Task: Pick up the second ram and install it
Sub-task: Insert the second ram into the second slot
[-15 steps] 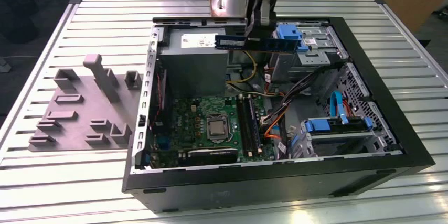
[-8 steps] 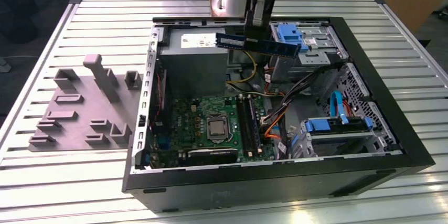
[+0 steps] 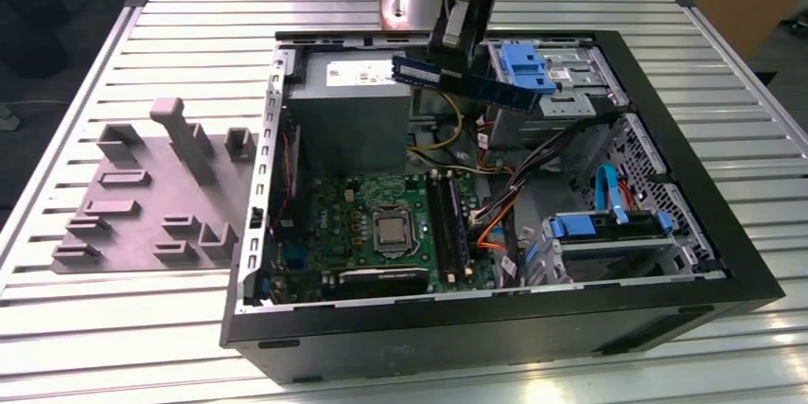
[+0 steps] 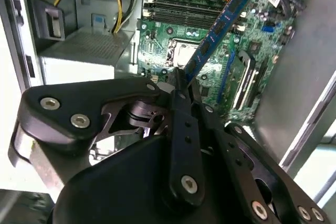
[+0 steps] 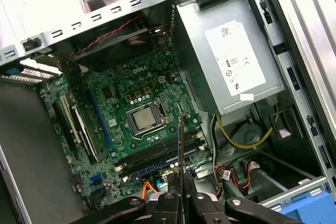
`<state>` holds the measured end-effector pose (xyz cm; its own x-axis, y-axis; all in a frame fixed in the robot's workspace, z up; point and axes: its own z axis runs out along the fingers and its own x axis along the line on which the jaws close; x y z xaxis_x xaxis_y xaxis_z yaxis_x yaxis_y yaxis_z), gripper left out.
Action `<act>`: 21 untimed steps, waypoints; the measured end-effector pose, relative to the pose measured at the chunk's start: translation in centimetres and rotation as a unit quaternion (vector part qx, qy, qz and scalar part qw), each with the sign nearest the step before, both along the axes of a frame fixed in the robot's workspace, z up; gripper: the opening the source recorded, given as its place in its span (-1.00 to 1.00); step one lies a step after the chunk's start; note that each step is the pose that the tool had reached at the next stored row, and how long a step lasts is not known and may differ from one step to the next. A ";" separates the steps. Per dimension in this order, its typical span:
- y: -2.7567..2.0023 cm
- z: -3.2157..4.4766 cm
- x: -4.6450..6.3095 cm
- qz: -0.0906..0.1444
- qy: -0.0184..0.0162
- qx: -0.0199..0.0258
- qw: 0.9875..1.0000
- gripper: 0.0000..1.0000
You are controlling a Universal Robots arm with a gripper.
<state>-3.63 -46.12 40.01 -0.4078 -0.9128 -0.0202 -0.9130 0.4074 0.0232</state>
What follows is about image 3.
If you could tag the blue RAM stick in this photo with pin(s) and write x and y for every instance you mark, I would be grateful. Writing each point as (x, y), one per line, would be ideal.
(492, 89)

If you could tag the black RAM slot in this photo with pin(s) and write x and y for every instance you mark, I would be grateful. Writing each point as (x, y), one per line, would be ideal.
(440, 224)

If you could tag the blue drive carrier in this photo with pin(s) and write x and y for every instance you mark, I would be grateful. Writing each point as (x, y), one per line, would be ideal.
(520, 61)

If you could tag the metal drive cage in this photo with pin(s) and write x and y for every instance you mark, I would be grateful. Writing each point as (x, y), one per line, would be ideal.
(568, 106)

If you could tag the grey power supply unit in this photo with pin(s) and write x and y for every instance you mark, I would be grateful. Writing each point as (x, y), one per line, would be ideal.
(347, 129)

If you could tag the green motherboard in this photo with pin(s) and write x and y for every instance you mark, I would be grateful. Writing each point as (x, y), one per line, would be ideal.
(335, 191)

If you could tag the hard disk in blue carrier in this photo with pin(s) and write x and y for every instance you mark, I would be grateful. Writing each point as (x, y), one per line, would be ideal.
(577, 226)

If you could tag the silver CPU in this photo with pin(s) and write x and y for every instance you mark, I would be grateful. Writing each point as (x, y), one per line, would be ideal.
(392, 231)

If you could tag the CPU socket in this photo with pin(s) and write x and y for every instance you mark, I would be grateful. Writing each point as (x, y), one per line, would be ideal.
(376, 233)

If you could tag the metal disk bay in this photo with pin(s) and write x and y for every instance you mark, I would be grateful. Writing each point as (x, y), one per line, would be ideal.
(631, 245)

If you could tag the black graphics card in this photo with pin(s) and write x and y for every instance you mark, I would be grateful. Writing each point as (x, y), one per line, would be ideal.
(379, 281)

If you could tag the grey parts rack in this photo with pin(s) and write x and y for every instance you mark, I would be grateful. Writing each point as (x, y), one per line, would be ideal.
(157, 196)

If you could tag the black PC case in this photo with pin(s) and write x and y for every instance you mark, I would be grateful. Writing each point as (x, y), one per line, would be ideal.
(441, 347)

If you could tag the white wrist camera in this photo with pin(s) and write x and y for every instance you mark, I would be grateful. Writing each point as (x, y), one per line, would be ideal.
(456, 21)

